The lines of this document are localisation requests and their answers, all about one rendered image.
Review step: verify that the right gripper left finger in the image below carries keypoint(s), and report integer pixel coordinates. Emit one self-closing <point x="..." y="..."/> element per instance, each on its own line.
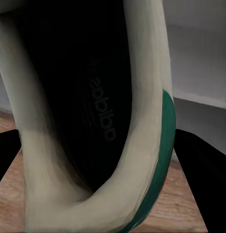
<point x="9" y="146"/>

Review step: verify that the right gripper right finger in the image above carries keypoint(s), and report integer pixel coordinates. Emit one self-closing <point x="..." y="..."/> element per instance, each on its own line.
<point x="205" y="170"/>

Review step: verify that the gym shoe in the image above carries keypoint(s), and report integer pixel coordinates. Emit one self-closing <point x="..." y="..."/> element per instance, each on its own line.
<point x="90" y="87"/>

